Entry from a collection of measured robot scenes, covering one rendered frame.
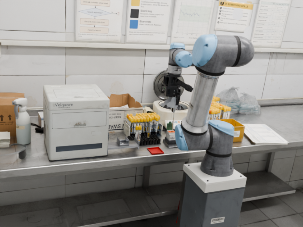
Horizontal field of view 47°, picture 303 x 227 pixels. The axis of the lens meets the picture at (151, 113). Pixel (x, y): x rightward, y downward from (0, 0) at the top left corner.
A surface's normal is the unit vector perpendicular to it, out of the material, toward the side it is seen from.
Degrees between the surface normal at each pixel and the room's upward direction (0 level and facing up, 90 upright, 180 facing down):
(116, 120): 88
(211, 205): 90
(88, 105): 89
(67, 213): 0
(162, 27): 93
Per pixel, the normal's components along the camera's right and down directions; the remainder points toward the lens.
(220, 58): 0.20, 0.53
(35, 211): 0.09, -0.94
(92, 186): 0.37, 0.33
